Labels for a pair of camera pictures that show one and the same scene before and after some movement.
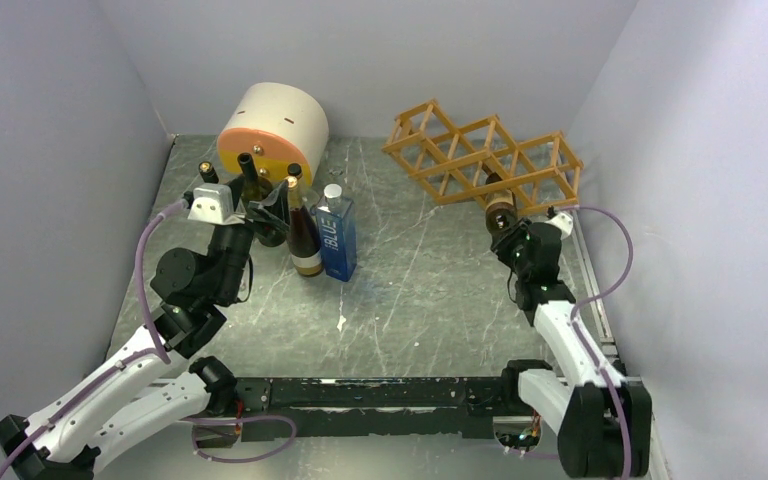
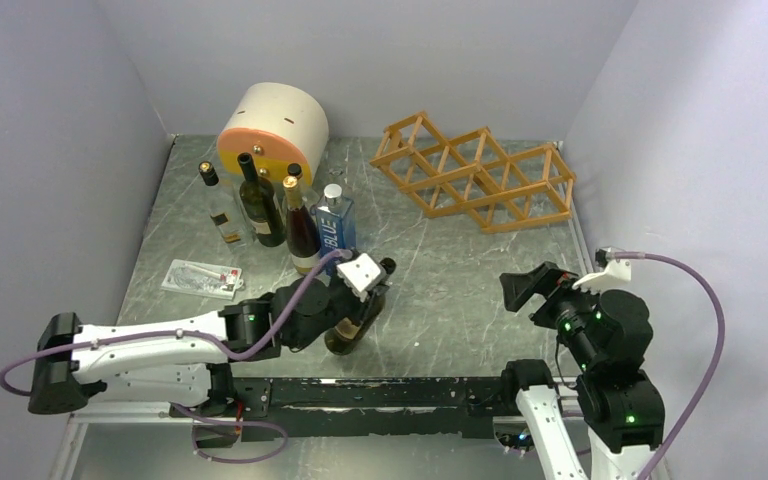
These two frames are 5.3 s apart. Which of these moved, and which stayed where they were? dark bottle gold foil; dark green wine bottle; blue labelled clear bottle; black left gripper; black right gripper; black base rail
Moved: black right gripper; black left gripper
Stayed: dark bottle gold foil; dark green wine bottle; black base rail; blue labelled clear bottle
